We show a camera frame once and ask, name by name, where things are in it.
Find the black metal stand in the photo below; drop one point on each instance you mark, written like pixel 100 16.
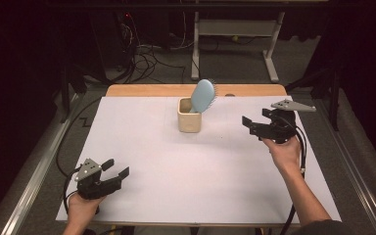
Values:
pixel 66 98
pixel 333 98

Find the light blue hairbrush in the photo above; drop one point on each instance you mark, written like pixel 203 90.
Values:
pixel 203 94

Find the beige square cup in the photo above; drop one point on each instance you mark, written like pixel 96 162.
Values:
pixel 189 124

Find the person's left hand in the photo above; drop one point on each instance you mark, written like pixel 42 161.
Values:
pixel 81 210

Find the person's right hand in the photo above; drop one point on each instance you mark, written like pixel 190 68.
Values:
pixel 285 153

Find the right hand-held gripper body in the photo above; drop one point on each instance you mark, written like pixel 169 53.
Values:
pixel 279 129

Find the white metal desk frame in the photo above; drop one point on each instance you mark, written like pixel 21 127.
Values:
pixel 235 27

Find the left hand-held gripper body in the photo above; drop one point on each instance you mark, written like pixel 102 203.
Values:
pixel 93 187

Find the aluminium rail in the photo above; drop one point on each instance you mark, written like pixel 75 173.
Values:
pixel 355 163
pixel 42 166

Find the dark computer tower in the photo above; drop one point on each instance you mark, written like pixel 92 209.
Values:
pixel 111 39

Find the white board sheet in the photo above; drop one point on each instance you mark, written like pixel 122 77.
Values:
pixel 192 179

